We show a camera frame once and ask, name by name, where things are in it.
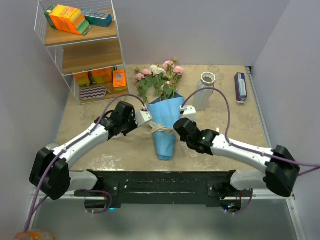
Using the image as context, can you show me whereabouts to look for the aluminium frame rail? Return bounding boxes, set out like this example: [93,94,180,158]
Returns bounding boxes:
[245,66,307,240]

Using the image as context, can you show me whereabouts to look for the orange box bottom left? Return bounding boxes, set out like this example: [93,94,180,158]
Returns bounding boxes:
[72,72,91,87]

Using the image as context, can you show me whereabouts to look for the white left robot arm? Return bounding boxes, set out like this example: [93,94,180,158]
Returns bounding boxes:
[29,101,138,200]

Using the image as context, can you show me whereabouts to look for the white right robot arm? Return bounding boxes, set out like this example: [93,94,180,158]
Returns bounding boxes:
[173,118,300,198]

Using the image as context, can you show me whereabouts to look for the orange box bottom right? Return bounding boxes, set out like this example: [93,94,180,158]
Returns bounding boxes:
[113,69,127,91]

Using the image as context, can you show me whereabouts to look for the orange box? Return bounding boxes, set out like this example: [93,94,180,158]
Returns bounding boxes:
[90,67,113,84]
[72,72,91,87]
[113,69,127,91]

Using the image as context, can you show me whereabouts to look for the white wire wooden shelf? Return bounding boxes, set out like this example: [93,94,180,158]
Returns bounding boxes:
[34,0,130,105]

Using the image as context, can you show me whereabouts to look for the purple wavy striped cloth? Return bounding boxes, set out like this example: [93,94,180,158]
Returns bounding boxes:
[79,85,112,101]

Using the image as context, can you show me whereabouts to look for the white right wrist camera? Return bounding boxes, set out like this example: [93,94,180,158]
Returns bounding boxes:
[180,105,197,123]

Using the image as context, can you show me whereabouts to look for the teal toothpaste box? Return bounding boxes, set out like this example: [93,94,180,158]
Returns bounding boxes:
[81,8,113,28]

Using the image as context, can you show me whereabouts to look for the white ribbed ceramic vase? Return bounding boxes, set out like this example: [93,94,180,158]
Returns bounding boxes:
[192,72,216,112]

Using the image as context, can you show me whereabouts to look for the metal tin can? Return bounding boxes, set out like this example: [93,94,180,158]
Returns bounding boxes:
[45,142,60,151]

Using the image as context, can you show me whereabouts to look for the orange box bottom middle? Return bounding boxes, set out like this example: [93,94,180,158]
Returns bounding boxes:
[90,67,113,84]

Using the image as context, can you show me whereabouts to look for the purple rectangular box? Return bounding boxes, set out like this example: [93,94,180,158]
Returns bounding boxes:
[234,72,248,105]

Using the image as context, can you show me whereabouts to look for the pink artificial flower bouquet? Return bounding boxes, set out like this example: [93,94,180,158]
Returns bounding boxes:
[133,58,184,103]

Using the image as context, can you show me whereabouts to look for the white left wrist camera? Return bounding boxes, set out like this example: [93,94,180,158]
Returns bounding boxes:
[136,109,153,127]

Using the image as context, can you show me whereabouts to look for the beige ribbon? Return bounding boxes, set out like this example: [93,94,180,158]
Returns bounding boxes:
[145,121,176,136]

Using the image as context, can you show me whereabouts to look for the blue wrapping paper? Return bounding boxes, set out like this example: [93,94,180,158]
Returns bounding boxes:
[148,93,185,161]

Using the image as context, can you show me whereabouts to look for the orange sponge pack top shelf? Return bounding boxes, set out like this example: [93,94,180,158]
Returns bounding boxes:
[44,4,92,36]

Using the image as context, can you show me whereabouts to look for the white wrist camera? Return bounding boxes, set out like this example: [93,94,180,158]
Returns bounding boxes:
[136,109,153,127]
[180,105,197,123]

